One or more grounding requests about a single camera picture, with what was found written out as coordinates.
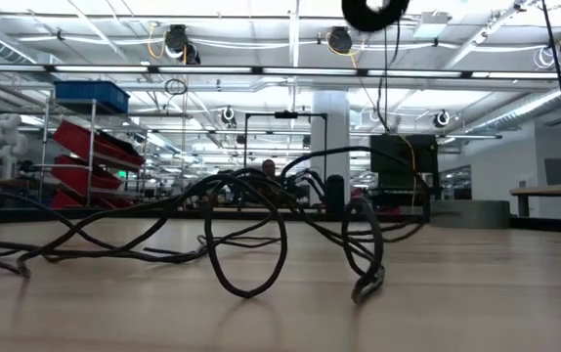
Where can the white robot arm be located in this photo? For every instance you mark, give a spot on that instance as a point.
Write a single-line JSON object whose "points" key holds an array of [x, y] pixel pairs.
{"points": [[3, 142]]}

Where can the person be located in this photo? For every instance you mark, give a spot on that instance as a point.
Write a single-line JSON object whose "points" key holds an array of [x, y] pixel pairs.
{"points": [[269, 167]]}

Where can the white pillar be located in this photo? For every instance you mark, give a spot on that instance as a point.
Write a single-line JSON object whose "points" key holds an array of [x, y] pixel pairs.
{"points": [[330, 127]]}

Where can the long ceiling light strip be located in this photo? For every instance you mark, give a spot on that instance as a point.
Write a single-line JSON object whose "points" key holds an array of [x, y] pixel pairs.
{"points": [[310, 71]]}

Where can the black monitor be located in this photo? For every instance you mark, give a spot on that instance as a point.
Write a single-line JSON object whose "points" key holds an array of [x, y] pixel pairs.
{"points": [[398, 161]]}

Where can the thin black vertical pole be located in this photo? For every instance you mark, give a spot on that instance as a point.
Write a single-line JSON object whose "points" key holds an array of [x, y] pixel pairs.
{"points": [[385, 63]]}

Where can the red storage bin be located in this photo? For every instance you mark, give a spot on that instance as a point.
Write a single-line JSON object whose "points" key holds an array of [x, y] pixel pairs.
{"points": [[80, 177], [73, 201], [95, 144]]}

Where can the metal shelf rack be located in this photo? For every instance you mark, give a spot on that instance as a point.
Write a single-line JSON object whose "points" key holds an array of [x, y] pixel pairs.
{"points": [[91, 161]]}

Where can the blue storage bin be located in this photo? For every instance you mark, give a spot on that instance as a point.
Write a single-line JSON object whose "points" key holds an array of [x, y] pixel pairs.
{"points": [[92, 93]]}

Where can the white ceiling box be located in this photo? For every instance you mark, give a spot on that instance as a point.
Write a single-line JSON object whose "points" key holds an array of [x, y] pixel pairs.
{"points": [[431, 24]]}

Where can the wooden bench table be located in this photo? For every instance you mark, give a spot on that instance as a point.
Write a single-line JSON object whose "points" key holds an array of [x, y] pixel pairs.
{"points": [[549, 190]]}

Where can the black camera gantry frame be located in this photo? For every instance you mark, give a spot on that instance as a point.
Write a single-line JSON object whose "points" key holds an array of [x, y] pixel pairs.
{"points": [[286, 115]]}

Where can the black aluminium table frame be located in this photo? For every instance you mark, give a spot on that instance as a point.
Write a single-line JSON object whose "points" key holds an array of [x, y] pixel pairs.
{"points": [[65, 214]]}

